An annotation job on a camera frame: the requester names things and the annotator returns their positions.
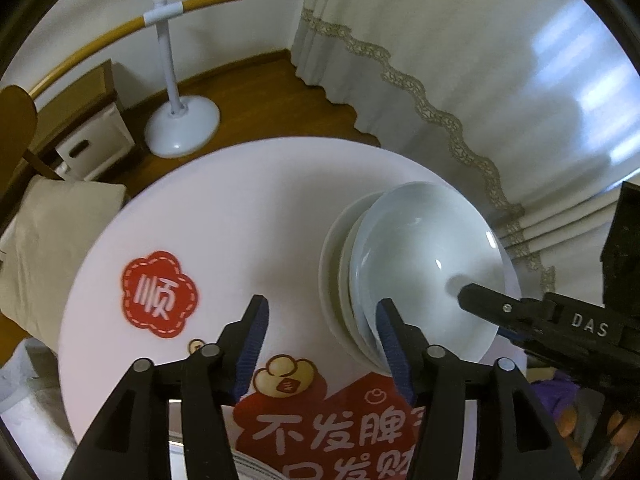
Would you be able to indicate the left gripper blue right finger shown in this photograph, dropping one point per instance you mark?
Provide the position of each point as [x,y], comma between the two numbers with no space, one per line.
[515,437]

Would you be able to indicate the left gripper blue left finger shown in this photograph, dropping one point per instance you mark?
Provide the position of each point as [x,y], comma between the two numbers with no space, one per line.
[129,437]

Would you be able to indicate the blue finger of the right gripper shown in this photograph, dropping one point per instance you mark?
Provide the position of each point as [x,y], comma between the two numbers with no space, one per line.
[509,313]

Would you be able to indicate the white bowl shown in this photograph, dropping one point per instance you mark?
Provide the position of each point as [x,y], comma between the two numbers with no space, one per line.
[353,302]
[333,247]
[421,243]

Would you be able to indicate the white plate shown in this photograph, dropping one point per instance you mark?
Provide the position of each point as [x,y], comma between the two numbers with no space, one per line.
[248,468]

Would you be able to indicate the person's right hand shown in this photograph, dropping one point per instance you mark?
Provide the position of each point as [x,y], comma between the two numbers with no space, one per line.
[597,442]

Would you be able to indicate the purple cloth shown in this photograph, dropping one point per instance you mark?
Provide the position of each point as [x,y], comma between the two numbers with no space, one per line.
[556,394]

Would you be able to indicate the white bed cover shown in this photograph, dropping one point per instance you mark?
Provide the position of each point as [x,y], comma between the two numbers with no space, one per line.
[32,409]

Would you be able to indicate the round white table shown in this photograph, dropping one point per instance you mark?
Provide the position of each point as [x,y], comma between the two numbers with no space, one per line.
[185,257]

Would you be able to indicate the beige cushion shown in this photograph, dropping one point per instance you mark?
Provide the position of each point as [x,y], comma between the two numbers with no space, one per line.
[55,227]

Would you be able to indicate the left beige curtain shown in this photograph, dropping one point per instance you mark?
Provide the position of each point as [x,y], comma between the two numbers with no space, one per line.
[529,108]

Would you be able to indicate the low wooden white cabinet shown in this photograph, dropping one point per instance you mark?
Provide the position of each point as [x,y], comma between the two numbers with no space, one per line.
[81,133]

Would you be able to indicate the white bar stand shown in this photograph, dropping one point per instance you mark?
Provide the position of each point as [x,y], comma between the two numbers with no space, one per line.
[183,124]

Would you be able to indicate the brown wooden chair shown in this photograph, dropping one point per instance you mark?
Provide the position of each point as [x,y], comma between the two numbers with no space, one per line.
[18,128]

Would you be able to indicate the lower wooden ballet bar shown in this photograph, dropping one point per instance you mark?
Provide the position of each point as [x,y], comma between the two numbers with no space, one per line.
[130,30]

